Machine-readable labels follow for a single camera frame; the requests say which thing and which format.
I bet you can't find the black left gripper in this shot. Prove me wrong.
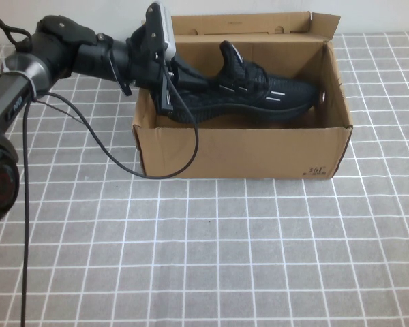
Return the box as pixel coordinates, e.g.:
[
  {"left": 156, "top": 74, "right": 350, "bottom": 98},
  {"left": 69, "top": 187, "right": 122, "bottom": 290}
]
[{"left": 125, "top": 24, "right": 211, "bottom": 114}]

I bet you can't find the black knit sneaker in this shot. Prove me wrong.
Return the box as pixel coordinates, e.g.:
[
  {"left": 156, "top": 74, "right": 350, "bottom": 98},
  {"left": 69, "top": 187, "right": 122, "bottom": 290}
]
[{"left": 155, "top": 40, "right": 318, "bottom": 124}]

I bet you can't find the brown cardboard shoe box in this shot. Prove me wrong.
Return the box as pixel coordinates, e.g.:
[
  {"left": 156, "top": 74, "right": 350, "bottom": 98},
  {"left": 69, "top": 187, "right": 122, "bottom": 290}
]
[{"left": 132, "top": 11, "right": 354, "bottom": 180}]

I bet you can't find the grey white-grid tablecloth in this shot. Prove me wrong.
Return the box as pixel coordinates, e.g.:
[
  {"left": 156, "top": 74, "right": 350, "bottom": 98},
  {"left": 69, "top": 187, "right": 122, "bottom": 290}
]
[{"left": 0, "top": 29, "right": 409, "bottom": 327}]

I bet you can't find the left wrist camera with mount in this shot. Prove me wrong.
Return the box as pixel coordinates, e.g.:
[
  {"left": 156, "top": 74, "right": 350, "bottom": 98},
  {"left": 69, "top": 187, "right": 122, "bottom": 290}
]
[{"left": 143, "top": 1, "right": 177, "bottom": 61}]

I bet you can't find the thin dark wire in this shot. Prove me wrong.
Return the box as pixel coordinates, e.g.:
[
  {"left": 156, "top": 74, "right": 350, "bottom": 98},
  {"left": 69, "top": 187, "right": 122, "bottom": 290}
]
[{"left": 0, "top": 71, "right": 85, "bottom": 122}]

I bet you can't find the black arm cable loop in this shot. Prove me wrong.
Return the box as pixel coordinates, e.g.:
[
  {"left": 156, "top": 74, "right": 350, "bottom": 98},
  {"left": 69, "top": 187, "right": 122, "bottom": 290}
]
[{"left": 0, "top": 16, "right": 32, "bottom": 46}]

